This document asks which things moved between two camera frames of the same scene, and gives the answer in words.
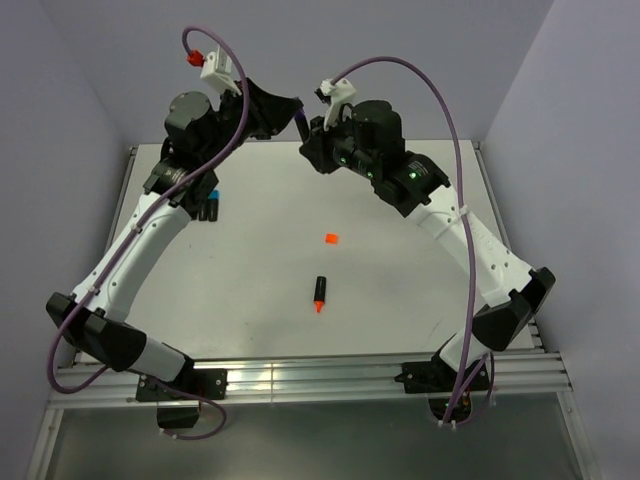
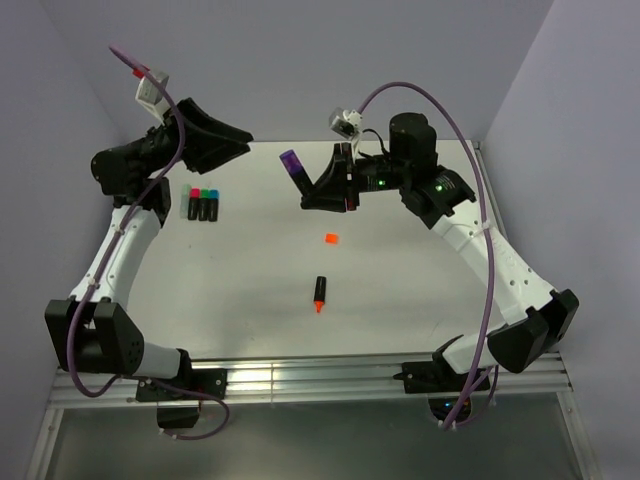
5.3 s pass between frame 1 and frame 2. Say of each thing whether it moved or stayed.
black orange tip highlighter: stayed
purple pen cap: moved
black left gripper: moved
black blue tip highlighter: stayed
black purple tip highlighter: moved
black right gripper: moved
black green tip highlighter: stayed
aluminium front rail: stayed
